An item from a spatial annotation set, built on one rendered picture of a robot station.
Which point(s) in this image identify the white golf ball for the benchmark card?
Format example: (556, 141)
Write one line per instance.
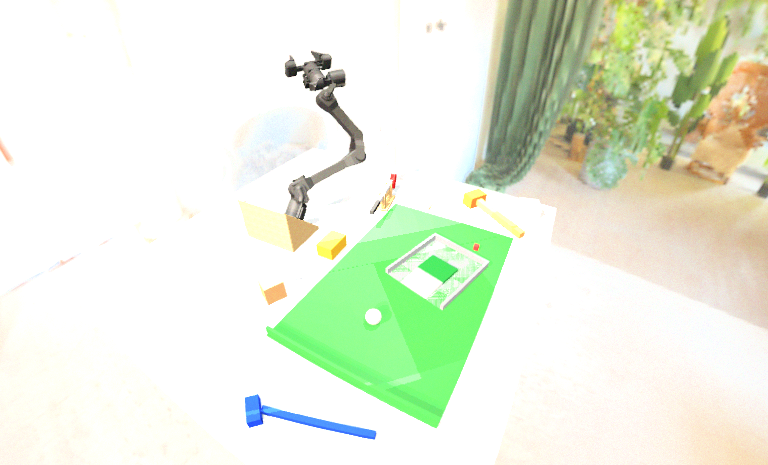
(373, 316)

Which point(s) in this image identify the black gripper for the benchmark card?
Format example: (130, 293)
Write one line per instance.
(321, 62)

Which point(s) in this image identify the large green putting mat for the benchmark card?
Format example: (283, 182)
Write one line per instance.
(417, 351)

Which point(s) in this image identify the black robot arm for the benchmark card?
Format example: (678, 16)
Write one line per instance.
(327, 101)

